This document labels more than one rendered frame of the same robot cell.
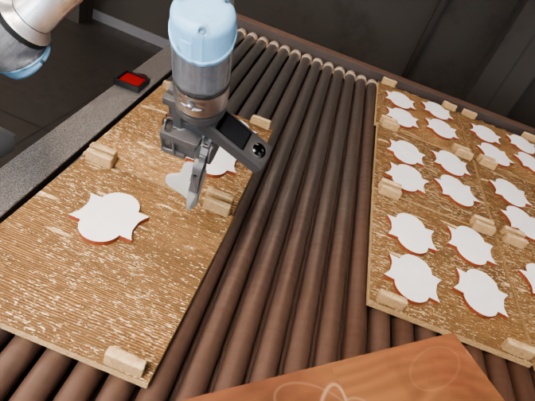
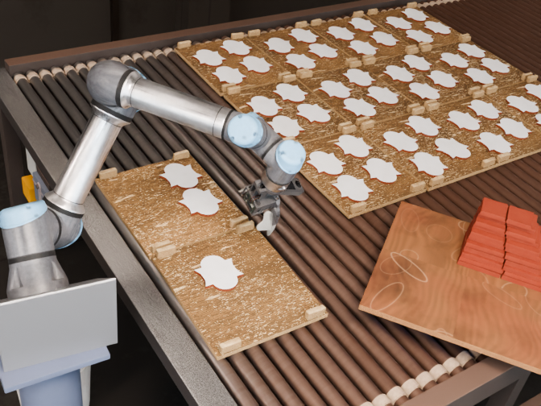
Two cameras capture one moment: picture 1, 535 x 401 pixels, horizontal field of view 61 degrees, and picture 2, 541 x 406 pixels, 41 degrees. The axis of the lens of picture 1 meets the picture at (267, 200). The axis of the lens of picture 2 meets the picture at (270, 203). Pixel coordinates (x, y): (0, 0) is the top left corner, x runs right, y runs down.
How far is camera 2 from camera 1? 1.51 m
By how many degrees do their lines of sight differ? 30
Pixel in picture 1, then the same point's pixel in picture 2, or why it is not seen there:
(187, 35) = (297, 165)
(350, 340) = (360, 239)
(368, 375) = (396, 241)
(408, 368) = (403, 228)
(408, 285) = (355, 193)
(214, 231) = (259, 240)
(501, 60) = not seen: outside the picture
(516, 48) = not seen: outside the picture
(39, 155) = (130, 277)
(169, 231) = (245, 257)
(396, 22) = not seen: outside the picture
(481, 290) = (381, 169)
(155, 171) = (191, 234)
